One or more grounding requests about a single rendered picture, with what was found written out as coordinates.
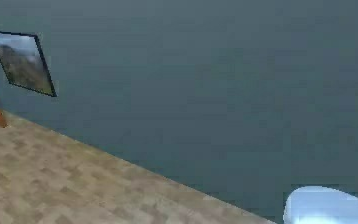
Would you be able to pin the white toilet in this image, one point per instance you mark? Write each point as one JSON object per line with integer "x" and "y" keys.
{"x": 323, "y": 206}

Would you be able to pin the black framed landscape picture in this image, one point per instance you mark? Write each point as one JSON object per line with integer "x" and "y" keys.
{"x": 23, "y": 61}

